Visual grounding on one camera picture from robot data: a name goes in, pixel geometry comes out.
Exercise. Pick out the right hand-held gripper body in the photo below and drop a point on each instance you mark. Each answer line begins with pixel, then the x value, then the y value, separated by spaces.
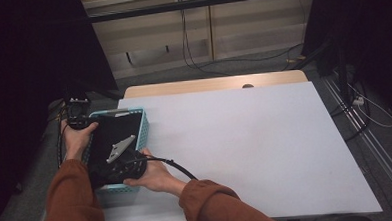
pixel 120 149

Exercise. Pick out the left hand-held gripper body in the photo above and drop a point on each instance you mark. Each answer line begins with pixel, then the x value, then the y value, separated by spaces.
pixel 77 112

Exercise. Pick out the black sleeveless vest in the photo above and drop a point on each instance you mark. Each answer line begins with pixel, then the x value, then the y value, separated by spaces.
pixel 115 130

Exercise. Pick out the light blue plastic basket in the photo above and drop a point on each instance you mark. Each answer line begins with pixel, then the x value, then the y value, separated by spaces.
pixel 144 126

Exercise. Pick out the person's left hand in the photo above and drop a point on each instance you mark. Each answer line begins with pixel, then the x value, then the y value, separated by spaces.
pixel 75 140

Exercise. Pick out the person's right hand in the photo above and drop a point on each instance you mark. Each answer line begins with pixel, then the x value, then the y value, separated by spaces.
pixel 157 179

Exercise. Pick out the black stand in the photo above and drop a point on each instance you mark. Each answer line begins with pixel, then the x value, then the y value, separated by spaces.
pixel 342 70
pixel 111 94

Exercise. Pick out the black curtain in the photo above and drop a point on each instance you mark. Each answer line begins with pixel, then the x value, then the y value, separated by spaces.
pixel 374 32
pixel 22 81

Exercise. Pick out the white table cover board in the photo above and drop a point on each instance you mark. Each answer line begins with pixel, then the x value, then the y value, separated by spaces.
pixel 252 138

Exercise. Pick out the round table grommet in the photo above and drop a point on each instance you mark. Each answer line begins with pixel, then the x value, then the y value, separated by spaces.
pixel 248 86

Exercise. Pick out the black metal bar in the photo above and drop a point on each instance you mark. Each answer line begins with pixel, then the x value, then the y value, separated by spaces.
pixel 196 3

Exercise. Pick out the beige cabinet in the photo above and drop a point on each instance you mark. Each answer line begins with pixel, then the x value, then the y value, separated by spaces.
pixel 254 31

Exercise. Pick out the white power strip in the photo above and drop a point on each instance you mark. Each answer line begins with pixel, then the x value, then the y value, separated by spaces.
pixel 358 100

